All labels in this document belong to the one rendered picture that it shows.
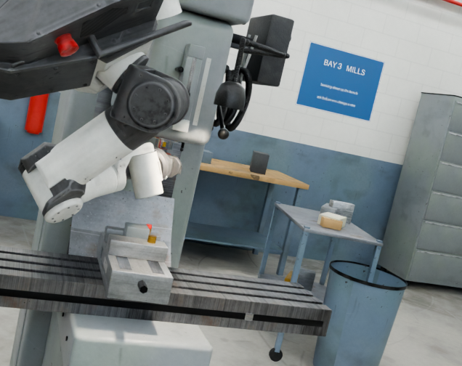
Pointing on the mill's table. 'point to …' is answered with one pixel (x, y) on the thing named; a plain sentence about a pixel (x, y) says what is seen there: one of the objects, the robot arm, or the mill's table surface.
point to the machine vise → (132, 274)
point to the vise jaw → (136, 248)
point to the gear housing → (221, 9)
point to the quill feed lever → (221, 125)
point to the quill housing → (164, 49)
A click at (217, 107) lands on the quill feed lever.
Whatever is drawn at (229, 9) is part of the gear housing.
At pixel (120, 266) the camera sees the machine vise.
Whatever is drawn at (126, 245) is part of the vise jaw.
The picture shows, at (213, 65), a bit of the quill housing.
